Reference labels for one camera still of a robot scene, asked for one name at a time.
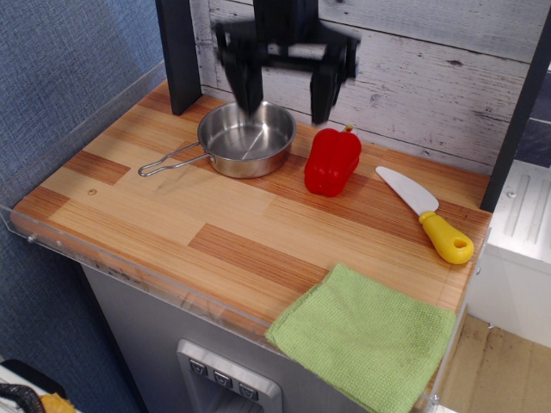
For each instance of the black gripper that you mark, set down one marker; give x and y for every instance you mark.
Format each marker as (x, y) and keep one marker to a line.
(246, 46)

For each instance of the steel pan with wire handle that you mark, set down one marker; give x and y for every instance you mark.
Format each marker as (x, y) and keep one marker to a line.
(237, 144)

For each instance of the red toy capsicum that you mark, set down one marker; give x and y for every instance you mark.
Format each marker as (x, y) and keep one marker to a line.
(333, 158)

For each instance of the green woven cloth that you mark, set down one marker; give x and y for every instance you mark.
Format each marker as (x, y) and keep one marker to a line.
(377, 346)

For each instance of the clear acrylic edge guard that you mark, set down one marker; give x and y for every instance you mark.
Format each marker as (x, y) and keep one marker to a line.
(241, 251)

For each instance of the grey toy cabinet front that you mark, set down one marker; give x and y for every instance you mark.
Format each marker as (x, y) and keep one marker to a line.
(147, 328)

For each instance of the white ridged side counter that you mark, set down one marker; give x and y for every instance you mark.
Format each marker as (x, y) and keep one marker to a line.
(510, 288)

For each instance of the silver button dispenser panel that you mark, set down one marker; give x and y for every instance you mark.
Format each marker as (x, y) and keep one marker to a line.
(216, 384)

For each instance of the black yellow object at corner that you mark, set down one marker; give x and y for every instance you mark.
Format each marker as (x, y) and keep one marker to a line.
(25, 389)

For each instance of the left dark frame post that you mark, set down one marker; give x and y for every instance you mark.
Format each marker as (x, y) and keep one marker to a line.
(179, 50)

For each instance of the dark frame post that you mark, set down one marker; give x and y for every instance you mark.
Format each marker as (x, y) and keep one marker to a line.
(523, 109)
(179, 50)

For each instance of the right dark frame post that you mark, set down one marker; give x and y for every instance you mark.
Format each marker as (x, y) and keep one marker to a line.
(523, 109)

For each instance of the toy knife yellow handle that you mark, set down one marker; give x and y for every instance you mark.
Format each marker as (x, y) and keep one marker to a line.
(452, 245)

